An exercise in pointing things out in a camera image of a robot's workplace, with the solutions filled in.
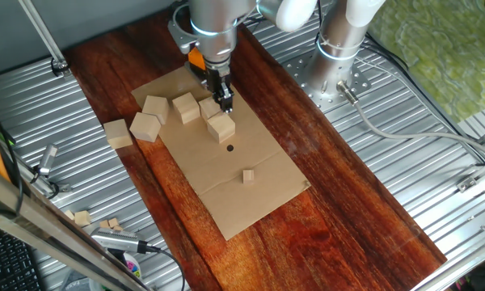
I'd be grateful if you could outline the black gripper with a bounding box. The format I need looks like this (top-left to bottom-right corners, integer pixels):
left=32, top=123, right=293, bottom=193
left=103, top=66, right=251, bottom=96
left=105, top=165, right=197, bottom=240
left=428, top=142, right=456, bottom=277
left=205, top=64, right=234, bottom=113

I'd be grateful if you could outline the large wooden cube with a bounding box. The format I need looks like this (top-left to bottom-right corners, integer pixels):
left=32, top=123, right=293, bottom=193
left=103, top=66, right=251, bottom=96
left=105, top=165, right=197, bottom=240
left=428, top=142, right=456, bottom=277
left=171, top=91, right=201, bottom=125
left=198, top=95, right=223, bottom=121
left=206, top=111, right=237, bottom=145
left=141, top=95, right=171, bottom=125
left=129, top=112, right=162, bottom=143
left=103, top=118, right=133, bottom=150

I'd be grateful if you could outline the orange emergency stop button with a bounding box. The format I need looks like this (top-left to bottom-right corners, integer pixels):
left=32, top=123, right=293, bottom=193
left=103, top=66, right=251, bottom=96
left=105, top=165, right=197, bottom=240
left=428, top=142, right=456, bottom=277
left=188, top=47, right=207, bottom=72

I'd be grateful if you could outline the brown cardboard sheet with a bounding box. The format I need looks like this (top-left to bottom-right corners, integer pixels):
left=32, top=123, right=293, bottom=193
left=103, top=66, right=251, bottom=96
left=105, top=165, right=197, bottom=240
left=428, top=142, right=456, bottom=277
left=130, top=66, right=311, bottom=242

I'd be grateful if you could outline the silver robot mounting plate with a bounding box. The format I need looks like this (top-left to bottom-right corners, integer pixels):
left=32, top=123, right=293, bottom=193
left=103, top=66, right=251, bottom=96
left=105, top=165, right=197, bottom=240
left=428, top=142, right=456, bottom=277
left=282, top=48, right=373, bottom=114

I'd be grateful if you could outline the reddish wood grain board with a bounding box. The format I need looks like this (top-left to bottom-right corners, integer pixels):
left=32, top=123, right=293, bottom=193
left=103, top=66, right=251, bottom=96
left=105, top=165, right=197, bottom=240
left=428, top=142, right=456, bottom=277
left=62, top=3, right=449, bottom=291

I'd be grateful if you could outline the aluminium stand pole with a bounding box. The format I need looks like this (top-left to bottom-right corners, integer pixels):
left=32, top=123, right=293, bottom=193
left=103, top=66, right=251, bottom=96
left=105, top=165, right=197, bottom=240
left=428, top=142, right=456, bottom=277
left=18, top=0, right=72, bottom=78

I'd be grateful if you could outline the aluminium profile bar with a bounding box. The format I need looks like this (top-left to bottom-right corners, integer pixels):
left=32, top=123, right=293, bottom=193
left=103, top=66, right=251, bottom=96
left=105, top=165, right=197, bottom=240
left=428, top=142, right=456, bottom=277
left=455, top=120, right=485, bottom=194
left=410, top=232, right=485, bottom=291

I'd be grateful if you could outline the black keyboard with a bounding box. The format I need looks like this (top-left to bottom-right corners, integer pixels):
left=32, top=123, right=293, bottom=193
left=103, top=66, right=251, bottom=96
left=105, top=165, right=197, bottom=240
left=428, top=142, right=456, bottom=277
left=0, top=221, right=44, bottom=291

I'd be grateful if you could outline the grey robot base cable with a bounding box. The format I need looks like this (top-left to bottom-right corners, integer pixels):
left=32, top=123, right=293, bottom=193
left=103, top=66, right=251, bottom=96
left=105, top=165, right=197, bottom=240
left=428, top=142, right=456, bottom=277
left=335, top=79, right=485, bottom=162

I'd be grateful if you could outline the black camera cable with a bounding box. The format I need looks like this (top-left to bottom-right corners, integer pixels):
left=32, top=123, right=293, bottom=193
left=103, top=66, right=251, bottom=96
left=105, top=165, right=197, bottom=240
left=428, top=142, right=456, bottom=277
left=143, top=242, right=187, bottom=291

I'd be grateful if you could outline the silver camera with cable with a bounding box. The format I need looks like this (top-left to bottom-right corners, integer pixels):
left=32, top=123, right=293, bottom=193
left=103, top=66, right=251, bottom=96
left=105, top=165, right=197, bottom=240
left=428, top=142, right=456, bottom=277
left=90, top=226, right=149, bottom=255

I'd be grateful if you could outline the metal camera stand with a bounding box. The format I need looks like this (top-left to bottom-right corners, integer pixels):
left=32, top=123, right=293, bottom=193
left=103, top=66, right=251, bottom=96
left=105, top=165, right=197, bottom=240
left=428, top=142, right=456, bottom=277
left=18, top=159, right=72, bottom=195

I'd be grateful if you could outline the silver camera on stand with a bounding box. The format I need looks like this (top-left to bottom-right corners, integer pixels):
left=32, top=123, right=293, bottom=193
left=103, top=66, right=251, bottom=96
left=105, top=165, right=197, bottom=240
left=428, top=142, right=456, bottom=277
left=36, top=143, right=60, bottom=178

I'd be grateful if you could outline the metal frame bar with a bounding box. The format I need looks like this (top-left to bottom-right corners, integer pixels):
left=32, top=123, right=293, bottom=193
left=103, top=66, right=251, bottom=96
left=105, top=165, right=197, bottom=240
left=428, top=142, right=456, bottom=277
left=0, top=157, right=150, bottom=291

